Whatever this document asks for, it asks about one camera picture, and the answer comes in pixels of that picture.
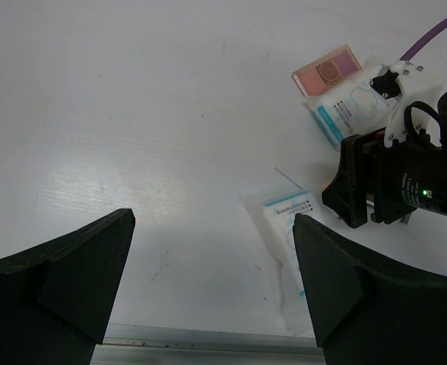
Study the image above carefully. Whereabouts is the pink blush palette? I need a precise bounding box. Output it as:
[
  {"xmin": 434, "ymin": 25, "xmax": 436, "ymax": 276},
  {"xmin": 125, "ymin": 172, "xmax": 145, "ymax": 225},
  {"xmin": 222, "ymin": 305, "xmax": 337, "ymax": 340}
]
[{"xmin": 292, "ymin": 45, "xmax": 362, "ymax": 97}]

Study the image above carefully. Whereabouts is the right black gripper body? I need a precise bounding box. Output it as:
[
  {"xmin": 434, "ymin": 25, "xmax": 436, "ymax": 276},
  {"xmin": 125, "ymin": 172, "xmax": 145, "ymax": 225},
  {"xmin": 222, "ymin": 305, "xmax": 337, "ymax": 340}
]
[{"xmin": 322, "ymin": 92, "xmax": 447, "ymax": 228}]

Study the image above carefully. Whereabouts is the thin white applicator stick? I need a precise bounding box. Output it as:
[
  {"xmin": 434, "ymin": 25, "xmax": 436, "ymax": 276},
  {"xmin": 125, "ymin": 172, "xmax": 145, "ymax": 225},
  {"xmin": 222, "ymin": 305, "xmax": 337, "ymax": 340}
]
[{"xmin": 274, "ymin": 166, "xmax": 306, "ymax": 190}]

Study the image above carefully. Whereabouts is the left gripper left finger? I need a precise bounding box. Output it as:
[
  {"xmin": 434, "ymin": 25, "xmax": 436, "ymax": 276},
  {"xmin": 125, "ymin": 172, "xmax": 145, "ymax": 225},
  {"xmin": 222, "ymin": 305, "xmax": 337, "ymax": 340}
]
[{"xmin": 0, "ymin": 208, "xmax": 135, "ymax": 364}]

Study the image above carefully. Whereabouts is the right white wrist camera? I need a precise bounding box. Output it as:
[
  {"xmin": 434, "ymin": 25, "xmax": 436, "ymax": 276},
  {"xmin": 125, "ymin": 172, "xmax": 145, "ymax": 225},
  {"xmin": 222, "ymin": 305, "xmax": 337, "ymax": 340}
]
[{"xmin": 370, "ymin": 60, "xmax": 443, "ymax": 148}]

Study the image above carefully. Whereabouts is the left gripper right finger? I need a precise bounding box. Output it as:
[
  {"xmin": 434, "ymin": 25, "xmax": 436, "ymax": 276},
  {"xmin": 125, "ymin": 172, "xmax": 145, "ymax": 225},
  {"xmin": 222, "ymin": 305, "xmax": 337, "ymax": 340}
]
[{"xmin": 293, "ymin": 214, "xmax": 447, "ymax": 364}]

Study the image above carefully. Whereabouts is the cotton pad packet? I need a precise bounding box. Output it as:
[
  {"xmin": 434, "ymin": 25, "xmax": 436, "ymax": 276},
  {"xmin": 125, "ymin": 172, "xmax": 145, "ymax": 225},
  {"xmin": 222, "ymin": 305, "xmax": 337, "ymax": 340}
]
[
  {"xmin": 240, "ymin": 188, "xmax": 323, "ymax": 337},
  {"xmin": 305, "ymin": 56, "xmax": 398, "ymax": 151}
]

